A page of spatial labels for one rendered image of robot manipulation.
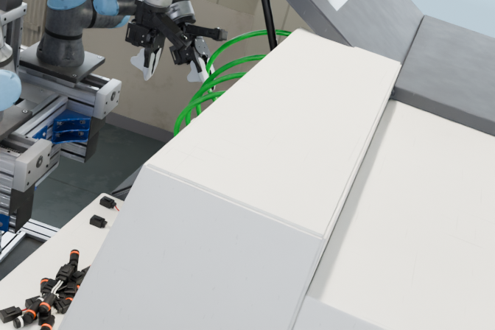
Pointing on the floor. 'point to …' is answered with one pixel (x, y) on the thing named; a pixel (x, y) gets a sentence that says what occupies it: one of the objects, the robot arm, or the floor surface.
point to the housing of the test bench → (419, 201)
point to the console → (241, 198)
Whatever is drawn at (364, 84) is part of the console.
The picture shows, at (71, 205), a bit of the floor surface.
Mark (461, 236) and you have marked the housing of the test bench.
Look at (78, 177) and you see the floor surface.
